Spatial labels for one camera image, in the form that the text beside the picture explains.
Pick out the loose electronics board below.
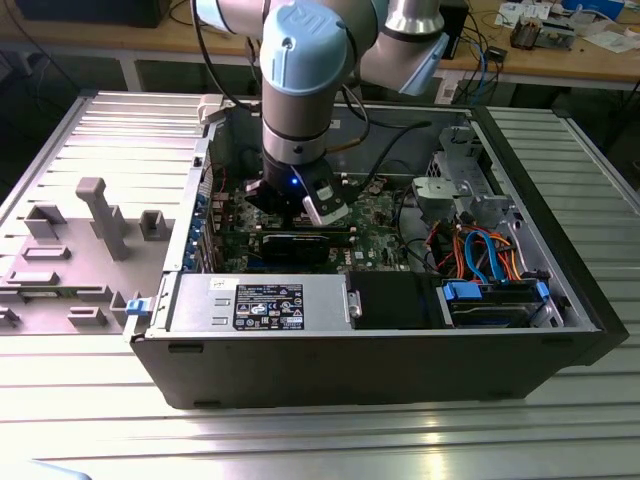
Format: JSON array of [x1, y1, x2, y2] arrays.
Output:
[[537, 17, 577, 51]]

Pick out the large black box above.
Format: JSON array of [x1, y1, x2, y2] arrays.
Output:
[[14, 0, 162, 29]]

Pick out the black graphics card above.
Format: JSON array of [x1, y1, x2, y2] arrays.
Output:
[[258, 230, 332, 267]]

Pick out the white paper sheets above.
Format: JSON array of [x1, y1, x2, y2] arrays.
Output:
[[494, 1, 531, 27], [582, 27, 640, 54]]

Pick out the copper coloured cable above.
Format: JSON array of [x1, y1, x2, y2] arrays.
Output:
[[327, 132, 374, 157]]

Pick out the white labelled strip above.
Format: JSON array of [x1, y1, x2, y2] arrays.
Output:
[[433, 69, 464, 105]]

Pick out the green motherboard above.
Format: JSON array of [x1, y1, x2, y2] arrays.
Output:
[[209, 172, 419, 275]]

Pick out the black upright device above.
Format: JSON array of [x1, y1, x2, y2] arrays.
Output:
[[440, 0, 471, 60]]

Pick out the black camera cable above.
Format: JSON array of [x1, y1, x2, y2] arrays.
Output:
[[344, 119, 434, 194]]

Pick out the hard disk in blue carrier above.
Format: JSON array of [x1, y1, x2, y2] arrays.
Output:
[[438, 279, 551, 330]]

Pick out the silver power supply unit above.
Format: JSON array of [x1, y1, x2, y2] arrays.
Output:
[[167, 272, 351, 334]]

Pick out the grey parts rack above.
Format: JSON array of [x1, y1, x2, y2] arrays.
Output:
[[0, 176, 175, 336]]

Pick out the pale grey case latch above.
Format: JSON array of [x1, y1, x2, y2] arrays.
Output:
[[196, 93, 227, 126]]

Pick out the metal heat sink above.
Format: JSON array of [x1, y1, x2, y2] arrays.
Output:
[[509, 13, 540, 51]]

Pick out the silver metal drive cage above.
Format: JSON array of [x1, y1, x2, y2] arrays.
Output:
[[412, 124, 517, 221]]

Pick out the wooden desk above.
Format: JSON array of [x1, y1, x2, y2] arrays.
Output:
[[0, 0, 640, 94]]

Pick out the blue box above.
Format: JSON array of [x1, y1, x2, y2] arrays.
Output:
[[559, 0, 626, 17]]

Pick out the pale blue rounded object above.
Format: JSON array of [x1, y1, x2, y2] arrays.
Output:
[[30, 458, 95, 480]]

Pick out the black open PC case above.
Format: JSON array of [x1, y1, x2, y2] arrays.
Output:
[[122, 93, 630, 411]]

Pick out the blue flat wire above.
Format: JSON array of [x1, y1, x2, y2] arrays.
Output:
[[463, 230, 507, 285]]

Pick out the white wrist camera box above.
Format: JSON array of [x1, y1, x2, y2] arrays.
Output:
[[301, 162, 350, 226]]

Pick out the orange wire bundle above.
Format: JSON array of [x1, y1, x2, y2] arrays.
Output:
[[432, 224, 524, 281]]

